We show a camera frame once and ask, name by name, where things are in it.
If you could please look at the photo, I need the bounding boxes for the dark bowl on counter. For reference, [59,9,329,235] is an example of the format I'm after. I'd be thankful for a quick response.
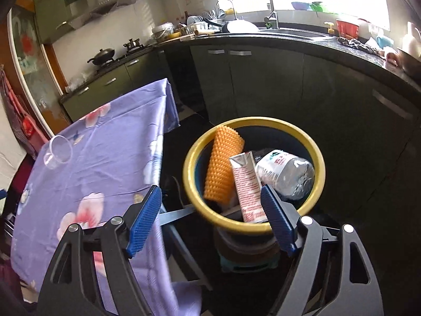
[398,48,421,81]

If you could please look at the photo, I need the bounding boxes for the steel kitchen faucet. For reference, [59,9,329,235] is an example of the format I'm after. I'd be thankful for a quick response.
[264,0,290,30]

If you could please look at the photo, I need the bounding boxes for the clear plastic water bottle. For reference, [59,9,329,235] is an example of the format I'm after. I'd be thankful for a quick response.
[255,150,315,200]

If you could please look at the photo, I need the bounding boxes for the black wok on stove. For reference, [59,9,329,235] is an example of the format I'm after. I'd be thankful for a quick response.
[87,48,115,66]

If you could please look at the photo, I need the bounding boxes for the red white milk carton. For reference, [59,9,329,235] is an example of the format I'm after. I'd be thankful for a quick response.
[229,151,268,223]

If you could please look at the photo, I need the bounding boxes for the red checked apron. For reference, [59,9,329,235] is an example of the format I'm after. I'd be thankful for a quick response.
[1,66,48,160]

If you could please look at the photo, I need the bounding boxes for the steel sink basin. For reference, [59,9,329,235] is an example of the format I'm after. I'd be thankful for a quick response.
[260,28,337,41]

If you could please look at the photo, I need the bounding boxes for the steel range hood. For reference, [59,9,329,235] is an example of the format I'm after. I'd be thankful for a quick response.
[66,0,137,29]

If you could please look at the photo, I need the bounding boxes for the small steel pot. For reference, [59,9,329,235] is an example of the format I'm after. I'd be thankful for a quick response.
[123,38,144,53]

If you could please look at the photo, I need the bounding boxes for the clear plastic cup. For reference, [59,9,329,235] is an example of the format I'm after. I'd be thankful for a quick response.
[43,135,73,170]

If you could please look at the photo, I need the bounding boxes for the orange bumpy foam pad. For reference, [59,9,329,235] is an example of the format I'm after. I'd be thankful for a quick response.
[203,126,245,205]

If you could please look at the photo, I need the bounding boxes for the white dish rack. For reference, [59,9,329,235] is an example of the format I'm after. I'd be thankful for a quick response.
[186,16,218,35]

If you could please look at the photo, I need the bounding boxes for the purple floral tablecloth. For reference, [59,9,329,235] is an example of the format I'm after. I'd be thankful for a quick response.
[9,78,203,316]

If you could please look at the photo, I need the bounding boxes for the yellow rimmed trash bin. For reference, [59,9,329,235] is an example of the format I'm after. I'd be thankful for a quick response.
[183,117,325,235]

